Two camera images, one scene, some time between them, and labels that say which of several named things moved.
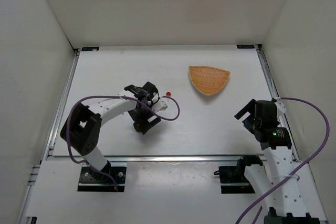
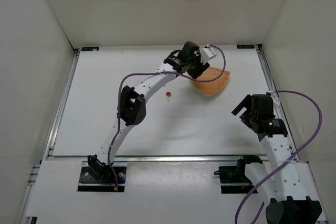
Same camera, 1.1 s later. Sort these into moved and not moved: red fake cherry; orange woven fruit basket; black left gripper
Moved: black left gripper
Not moved: red fake cherry; orange woven fruit basket
